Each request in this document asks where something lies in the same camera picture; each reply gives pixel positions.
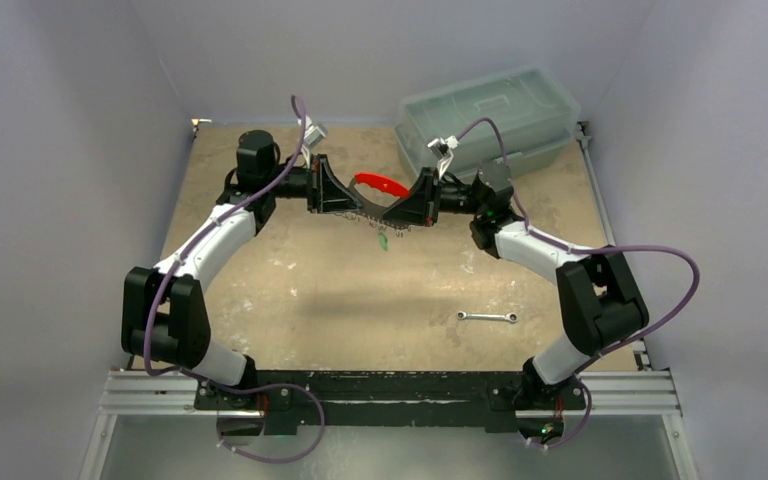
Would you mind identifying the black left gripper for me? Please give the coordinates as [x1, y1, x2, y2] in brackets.
[264, 153, 362, 213]

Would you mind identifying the steel key organizer red handle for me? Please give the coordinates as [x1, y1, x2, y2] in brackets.
[336, 172, 412, 236]

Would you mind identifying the green key tag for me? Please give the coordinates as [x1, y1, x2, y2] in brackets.
[377, 232, 389, 251]

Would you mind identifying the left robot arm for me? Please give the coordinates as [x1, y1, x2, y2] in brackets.
[121, 123, 360, 409]

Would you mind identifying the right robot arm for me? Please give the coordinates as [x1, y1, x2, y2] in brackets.
[369, 162, 649, 407]

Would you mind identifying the silver combination wrench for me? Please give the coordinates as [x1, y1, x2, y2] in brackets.
[456, 311, 518, 324]

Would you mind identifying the clear plastic storage bin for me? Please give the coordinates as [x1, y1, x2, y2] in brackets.
[394, 67, 581, 182]

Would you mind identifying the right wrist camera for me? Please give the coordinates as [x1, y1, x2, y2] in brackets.
[427, 135, 459, 178]

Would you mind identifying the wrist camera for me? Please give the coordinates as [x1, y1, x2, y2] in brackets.
[297, 116, 328, 154]
[427, 135, 459, 178]

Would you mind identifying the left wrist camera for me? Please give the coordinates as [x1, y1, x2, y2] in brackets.
[297, 116, 328, 154]

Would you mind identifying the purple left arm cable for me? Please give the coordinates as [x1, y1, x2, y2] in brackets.
[143, 94, 327, 465]

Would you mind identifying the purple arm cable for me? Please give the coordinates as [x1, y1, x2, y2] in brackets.
[143, 94, 327, 465]
[453, 117, 701, 452]

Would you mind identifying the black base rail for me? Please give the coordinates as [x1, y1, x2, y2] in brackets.
[194, 370, 587, 437]

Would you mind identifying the aluminium frame rail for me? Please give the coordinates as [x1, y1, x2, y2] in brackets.
[80, 371, 698, 479]

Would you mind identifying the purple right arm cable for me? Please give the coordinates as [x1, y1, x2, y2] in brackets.
[453, 117, 701, 452]

